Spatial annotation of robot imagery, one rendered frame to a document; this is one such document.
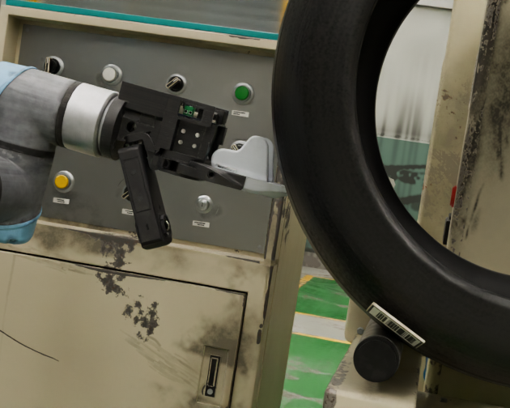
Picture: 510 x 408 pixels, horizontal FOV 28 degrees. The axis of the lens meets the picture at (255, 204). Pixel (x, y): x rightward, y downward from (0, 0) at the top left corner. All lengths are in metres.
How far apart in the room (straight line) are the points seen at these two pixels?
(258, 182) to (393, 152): 9.14
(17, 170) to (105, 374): 0.74
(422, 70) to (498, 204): 8.97
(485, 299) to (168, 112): 0.38
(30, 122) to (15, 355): 0.80
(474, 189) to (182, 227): 0.62
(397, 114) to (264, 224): 8.55
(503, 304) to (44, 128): 0.52
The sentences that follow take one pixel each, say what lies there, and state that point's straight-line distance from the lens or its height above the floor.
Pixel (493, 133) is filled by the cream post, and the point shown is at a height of 1.15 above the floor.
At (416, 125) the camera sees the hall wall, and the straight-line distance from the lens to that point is 10.26.
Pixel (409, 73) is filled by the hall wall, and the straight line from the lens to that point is 10.31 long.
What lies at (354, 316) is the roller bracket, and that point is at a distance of 1.34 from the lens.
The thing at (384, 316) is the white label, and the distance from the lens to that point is 0.97.
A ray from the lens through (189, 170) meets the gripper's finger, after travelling 1.06.
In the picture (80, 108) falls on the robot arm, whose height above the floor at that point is 1.10.
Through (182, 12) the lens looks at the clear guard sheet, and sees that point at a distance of 1.78.
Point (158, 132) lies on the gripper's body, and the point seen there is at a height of 1.09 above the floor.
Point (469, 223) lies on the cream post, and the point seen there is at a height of 1.03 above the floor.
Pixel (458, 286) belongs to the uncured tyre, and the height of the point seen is 0.99.
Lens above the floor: 1.08
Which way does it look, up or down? 3 degrees down
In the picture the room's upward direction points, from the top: 9 degrees clockwise
